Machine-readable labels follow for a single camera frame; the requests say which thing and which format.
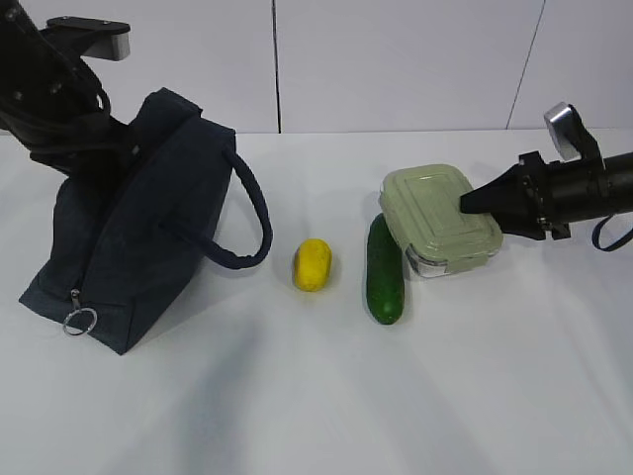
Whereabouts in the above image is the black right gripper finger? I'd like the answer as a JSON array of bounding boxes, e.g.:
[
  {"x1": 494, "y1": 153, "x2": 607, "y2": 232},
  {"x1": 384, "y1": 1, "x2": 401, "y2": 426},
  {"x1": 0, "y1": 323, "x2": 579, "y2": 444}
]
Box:
[
  {"x1": 497, "y1": 213, "x2": 546, "y2": 240},
  {"x1": 460, "y1": 166, "x2": 530, "y2": 216}
]

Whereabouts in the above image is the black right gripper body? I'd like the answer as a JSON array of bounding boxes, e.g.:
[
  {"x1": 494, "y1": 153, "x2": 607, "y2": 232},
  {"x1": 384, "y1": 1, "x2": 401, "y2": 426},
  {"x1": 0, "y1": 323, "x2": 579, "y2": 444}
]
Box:
[{"x1": 517, "y1": 151, "x2": 613, "y2": 240}]

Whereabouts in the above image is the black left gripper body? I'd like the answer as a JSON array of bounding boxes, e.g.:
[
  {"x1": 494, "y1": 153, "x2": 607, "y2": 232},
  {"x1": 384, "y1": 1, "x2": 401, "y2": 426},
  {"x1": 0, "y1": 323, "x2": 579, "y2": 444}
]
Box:
[{"x1": 29, "y1": 111, "x2": 140, "y2": 175}]

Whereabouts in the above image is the glass container with green lid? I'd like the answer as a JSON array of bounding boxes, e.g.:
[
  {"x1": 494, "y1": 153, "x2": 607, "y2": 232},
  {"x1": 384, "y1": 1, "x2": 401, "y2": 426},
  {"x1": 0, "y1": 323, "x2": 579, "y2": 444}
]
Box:
[{"x1": 379, "y1": 164, "x2": 503, "y2": 278}]

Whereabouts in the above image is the navy blue lunch bag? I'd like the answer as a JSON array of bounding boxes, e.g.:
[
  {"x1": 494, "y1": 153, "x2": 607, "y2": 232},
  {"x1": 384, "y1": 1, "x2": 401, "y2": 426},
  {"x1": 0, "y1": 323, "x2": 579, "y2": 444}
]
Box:
[{"x1": 20, "y1": 88, "x2": 273, "y2": 354}]

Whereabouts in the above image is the green cucumber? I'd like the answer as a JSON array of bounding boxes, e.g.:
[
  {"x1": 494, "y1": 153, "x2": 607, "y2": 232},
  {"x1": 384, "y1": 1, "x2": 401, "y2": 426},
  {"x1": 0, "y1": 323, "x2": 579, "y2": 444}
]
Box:
[{"x1": 366, "y1": 214, "x2": 406, "y2": 326}]

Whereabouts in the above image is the yellow lemon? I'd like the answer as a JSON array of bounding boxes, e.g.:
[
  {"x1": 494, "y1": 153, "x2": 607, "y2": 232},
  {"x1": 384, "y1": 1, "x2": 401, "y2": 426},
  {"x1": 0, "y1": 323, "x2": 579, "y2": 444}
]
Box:
[{"x1": 293, "y1": 238, "x2": 332, "y2": 292}]

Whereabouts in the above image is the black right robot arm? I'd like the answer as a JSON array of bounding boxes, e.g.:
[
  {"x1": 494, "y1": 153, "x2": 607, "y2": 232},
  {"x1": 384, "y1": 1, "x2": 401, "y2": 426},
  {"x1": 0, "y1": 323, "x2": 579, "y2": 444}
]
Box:
[{"x1": 460, "y1": 151, "x2": 632, "y2": 240}]

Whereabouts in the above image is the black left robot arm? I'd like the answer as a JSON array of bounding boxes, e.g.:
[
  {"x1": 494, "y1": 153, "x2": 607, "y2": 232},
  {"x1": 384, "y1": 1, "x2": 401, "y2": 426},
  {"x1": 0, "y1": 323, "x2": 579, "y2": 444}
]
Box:
[{"x1": 1, "y1": 1, "x2": 131, "y2": 181}]

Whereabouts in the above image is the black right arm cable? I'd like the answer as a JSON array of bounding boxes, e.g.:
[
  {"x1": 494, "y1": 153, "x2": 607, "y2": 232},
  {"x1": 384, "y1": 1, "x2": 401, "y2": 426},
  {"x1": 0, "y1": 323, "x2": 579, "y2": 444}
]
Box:
[{"x1": 591, "y1": 212, "x2": 633, "y2": 252}]

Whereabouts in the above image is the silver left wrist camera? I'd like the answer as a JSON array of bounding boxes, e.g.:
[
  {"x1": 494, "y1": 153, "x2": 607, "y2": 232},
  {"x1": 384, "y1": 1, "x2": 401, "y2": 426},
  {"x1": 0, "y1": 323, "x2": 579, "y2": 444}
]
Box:
[{"x1": 40, "y1": 16, "x2": 131, "y2": 61}]

